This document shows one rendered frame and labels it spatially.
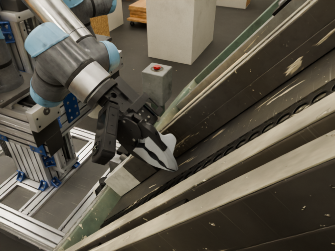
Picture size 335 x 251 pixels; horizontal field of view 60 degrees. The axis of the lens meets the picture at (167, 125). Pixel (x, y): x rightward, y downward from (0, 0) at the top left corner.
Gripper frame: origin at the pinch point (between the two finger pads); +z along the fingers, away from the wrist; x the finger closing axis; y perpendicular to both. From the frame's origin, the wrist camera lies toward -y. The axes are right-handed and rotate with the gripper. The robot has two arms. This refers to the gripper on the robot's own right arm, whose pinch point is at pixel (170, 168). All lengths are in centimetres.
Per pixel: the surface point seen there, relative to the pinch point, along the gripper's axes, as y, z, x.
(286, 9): 61, -1, -18
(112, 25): 341, -130, 251
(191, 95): 60, 0, 29
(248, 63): 10.7, -4.4, -21.1
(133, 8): 373, -126, 222
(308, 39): 10.9, -1.4, -30.3
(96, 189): 17, -3, 59
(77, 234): -7.2, -1.2, 37.8
